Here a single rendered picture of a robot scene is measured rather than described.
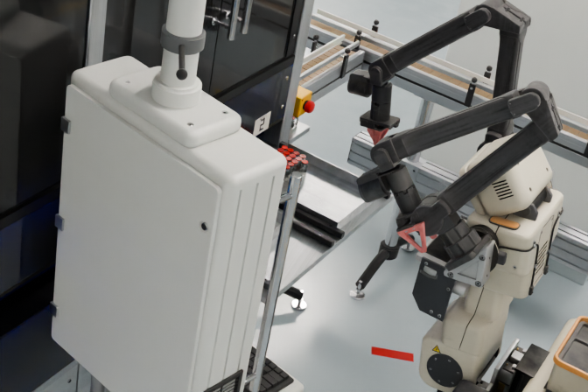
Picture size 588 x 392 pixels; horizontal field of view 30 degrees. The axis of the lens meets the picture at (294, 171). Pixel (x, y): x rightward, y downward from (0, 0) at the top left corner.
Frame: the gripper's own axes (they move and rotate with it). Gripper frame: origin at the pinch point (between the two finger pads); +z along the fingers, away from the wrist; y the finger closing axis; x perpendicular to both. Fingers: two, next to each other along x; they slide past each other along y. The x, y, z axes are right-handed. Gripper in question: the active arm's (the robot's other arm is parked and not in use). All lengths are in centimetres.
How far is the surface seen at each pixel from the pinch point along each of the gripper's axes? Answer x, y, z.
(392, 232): -87, 34, 81
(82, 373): 81, 44, 49
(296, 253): 36.4, 4.4, 19.8
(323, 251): 30.2, -0.6, 20.5
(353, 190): -3.3, 8.5, 18.5
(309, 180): 2.5, 21.0, 16.6
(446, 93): -83, 15, 15
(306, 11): -8.3, 30.8, -32.2
